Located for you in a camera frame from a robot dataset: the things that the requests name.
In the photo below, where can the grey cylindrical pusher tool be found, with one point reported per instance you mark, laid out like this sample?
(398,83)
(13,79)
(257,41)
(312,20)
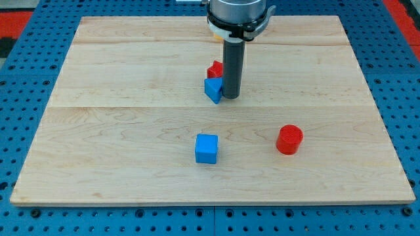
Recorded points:
(233,54)

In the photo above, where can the blue perforated metal table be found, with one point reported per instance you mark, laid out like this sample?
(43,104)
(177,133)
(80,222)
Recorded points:
(28,75)

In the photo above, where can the light wooden board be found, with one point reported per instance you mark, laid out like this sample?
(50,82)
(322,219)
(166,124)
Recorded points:
(120,126)

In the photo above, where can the red cylinder block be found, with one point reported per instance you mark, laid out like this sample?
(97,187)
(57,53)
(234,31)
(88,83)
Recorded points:
(289,139)

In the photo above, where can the red star-shaped block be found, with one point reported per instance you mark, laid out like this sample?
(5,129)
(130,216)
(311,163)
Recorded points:
(215,70)

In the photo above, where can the blue triangular prism block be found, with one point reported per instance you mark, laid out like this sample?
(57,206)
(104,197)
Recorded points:
(213,88)

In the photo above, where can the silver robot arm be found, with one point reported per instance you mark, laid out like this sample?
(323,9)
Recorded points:
(238,20)

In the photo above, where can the blue cube block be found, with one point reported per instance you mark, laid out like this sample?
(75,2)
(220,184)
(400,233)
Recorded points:
(206,148)

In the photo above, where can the yellow block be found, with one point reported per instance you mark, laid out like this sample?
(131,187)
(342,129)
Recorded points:
(217,37)

